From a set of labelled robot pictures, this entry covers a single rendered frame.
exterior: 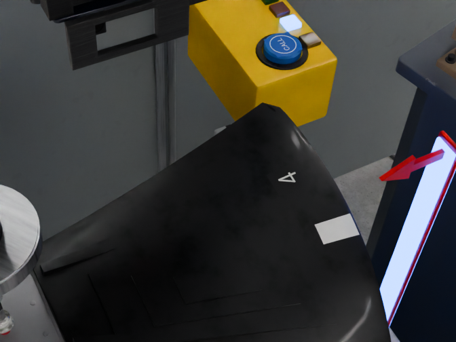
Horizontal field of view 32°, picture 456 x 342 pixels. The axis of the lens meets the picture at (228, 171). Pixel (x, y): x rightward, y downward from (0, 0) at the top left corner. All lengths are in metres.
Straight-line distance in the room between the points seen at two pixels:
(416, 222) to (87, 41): 0.44
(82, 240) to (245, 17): 0.41
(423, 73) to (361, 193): 1.18
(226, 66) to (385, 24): 0.91
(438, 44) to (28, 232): 0.68
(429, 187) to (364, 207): 1.43
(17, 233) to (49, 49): 0.92
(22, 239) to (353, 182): 1.75
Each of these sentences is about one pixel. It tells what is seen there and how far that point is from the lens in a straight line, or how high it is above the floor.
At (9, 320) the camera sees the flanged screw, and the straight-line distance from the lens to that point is 0.51.
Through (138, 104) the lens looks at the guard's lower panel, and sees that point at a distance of 1.49.
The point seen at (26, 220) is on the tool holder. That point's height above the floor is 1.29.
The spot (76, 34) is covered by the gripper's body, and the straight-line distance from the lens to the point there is 0.31.
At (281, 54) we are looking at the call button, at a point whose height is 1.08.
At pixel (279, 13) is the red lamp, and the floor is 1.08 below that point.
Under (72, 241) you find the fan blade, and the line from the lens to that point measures 0.55.
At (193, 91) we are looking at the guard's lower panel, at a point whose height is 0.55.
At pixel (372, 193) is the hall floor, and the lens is 2.12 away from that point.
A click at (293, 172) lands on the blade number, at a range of 0.59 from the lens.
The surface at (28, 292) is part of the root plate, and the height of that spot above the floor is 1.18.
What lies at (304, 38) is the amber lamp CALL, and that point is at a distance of 0.85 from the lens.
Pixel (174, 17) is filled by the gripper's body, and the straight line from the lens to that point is 0.33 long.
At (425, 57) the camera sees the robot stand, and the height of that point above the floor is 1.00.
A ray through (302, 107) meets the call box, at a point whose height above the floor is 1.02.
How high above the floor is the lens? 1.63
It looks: 51 degrees down
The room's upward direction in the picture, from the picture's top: 4 degrees clockwise
